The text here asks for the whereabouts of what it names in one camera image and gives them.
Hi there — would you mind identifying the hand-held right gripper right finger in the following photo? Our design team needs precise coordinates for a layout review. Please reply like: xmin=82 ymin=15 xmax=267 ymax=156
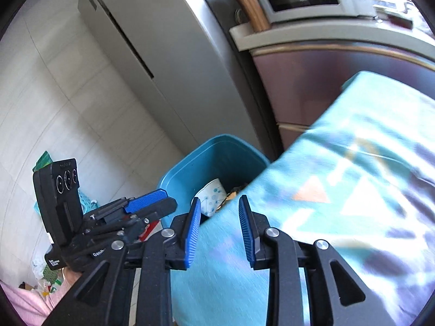
xmin=238 ymin=195 xmax=396 ymax=326

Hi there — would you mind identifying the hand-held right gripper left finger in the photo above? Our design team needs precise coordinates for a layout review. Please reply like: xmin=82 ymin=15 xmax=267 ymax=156
xmin=42 ymin=197 xmax=202 ymax=326

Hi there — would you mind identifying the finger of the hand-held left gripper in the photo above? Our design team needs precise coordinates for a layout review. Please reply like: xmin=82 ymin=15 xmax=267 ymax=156
xmin=119 ymin=198 xmax=178 ymax=242
xmin=97 ymin=189 xmax=169 ymax=216

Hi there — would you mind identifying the patterned paper cup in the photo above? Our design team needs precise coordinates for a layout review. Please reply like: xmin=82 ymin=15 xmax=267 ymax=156
xmin=194 ymin=178 xmax=225 ymax=217

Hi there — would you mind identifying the blue plastic bin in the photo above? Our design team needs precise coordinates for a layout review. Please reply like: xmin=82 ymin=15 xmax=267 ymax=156
xmin=158 ymin=134 xmax=271 ymax=228

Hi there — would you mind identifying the person's left forearm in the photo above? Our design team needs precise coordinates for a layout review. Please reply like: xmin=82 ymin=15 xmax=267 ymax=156
xmin=0 ymin=268 xmax=84 ymax=325

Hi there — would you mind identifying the red packet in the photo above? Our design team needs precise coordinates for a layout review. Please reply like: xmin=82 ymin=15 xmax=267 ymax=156
xmin=138 ymin=220 xmax=161 ymax=242

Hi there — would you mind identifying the teal plastic basket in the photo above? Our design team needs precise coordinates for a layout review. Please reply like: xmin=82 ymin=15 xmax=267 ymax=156
xmin=77 ymin=190 xmax=100 ymax=216

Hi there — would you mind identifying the green packet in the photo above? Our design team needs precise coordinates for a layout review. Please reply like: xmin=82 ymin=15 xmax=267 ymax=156
xmin=33 ymin=150 xmax=54 ymax=173

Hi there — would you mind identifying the printed blanket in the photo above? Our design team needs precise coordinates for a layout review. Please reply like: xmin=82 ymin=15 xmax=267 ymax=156
xmin=170 ymin=71 xmax=435 ymax=326

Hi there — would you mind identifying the grey refrigerator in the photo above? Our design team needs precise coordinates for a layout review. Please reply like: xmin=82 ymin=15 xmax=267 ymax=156
xmin=77 ymin=0 xmax=272 ymax=158

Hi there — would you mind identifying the kitchen counter cabinet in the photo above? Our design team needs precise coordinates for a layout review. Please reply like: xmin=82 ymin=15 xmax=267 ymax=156
xmin=229 ymin=14 xmax=435 ymax=150

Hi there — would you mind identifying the copper travel tumbler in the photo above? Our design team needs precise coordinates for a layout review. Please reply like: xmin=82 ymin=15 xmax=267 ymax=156
xmin=228 ymin=0 xmax=271 ymax=32

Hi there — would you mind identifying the dark lidded bowl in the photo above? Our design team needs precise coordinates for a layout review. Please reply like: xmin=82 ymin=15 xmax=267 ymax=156
xmin=377 ymin=12 xmax=414 ymax=30

